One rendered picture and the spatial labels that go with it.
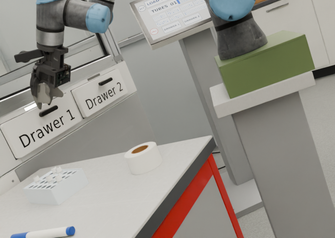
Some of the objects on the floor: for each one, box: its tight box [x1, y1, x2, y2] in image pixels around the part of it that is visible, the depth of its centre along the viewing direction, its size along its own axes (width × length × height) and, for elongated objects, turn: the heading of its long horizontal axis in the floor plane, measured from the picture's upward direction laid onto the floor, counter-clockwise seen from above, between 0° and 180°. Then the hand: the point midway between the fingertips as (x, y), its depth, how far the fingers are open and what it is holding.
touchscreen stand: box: [178, 27, 264, 219], centre depth 199 cm, size 50×45×102 cm
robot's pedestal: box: [209, 71, 335, 238], centre depth 121 cm, size 30×30×76 cm
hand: (43, 102), depth 112 cm, fingers open, 3 cm apart
